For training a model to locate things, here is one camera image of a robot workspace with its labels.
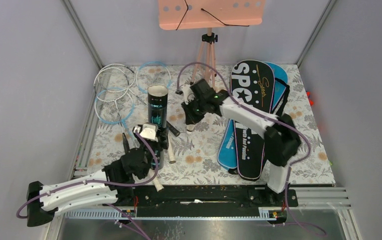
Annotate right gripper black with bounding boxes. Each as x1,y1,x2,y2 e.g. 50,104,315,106
182,96,208,125

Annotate white shuttlecock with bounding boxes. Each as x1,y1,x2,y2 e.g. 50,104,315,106
186,124,195,132

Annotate black shuttlecock tube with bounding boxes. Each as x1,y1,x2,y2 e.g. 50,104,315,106
147,85,169,169

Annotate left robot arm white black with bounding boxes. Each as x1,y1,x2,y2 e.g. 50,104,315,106
17,122,169,227

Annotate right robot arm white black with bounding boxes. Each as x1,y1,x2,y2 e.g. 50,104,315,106
176,79,301,206

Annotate floral table mat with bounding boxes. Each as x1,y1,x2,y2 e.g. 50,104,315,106
87,64,335,186

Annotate blue racket bag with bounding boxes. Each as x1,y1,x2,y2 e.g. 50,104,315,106
217,62,289,174

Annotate blue racket lower left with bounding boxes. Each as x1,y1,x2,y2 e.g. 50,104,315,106
94,87,165,193

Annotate blue racket white grip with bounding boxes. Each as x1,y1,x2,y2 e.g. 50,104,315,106
135,61,180,164

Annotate black sport racket bag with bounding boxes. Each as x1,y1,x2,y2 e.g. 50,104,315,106
230,59,275,181

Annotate white racket rear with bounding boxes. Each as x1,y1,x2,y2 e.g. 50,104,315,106
93,63,136,147

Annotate white racket black grip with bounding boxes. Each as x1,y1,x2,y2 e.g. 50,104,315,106
93,62,172,133

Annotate pink music stand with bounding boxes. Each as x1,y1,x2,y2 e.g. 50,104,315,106
158,0,265,87

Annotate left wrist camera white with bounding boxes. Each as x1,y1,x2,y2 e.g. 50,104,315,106
139,122,158,142

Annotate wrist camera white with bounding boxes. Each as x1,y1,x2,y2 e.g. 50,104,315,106
139,122,158,142
179,84,195,105

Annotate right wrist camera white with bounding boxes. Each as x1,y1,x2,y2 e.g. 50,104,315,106
179,84,195,105

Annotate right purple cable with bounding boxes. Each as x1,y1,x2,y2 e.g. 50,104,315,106
177,61,327,238

